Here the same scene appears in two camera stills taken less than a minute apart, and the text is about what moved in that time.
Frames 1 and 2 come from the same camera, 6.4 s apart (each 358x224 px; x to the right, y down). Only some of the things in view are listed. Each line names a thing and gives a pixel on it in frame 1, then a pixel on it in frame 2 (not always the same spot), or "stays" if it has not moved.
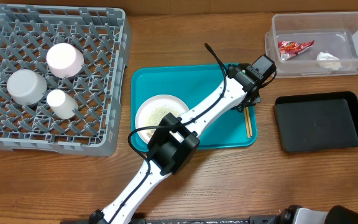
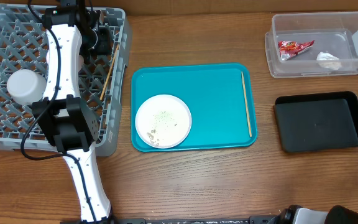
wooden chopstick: (247, 121) to (109, 71)
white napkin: (329, 61) stays
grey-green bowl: (26, 86) stays
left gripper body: (253, 101) to (99, 42)
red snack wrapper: (288, 49) stays
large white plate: (153, 111) stays
